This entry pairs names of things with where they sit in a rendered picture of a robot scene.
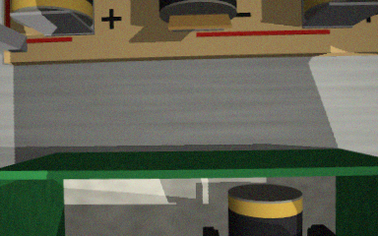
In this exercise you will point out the tan flat circuit board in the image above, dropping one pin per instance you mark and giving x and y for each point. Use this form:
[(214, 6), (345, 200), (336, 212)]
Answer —
[(131, 30)]

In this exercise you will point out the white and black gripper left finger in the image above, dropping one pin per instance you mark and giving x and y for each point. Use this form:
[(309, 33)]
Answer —
[(210, 231)]

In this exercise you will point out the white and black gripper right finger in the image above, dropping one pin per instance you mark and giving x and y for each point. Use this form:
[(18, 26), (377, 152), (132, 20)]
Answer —
[(319, 230)]

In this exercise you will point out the black battery with yellow band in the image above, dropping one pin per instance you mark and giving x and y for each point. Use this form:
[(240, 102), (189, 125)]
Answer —
[(82, 8), (311, 7), (264, 210), (169, 8)]

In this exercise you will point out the green open box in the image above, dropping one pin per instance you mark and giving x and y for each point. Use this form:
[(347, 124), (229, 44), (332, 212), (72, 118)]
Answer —
[(55, 195)]

